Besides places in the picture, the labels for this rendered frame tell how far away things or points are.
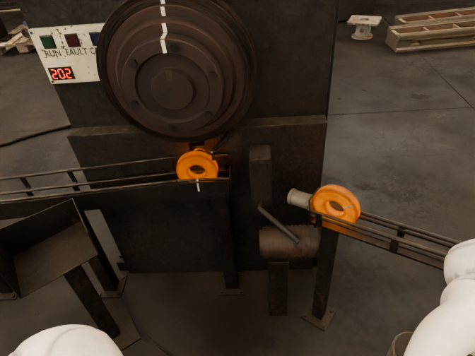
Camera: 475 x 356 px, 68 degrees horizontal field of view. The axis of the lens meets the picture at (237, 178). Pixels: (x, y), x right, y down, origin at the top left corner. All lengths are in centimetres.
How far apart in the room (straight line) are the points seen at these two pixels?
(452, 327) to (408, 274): 149
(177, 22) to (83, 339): 79
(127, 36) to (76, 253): 74
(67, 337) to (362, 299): 157
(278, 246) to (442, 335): 90
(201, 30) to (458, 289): 80
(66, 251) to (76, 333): 98
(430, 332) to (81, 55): 118
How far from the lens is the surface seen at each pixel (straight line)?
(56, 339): 41
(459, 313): 52
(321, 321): 175
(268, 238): 133
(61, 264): 136
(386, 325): 181
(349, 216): 119
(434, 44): 462
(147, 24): 103
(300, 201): 124
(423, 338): 49
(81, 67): 133
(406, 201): 235
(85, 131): 145
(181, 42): 96
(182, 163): 129
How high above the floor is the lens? 154
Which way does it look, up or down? 40 degrees down
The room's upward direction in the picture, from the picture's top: 5 degrees counter-clockwise
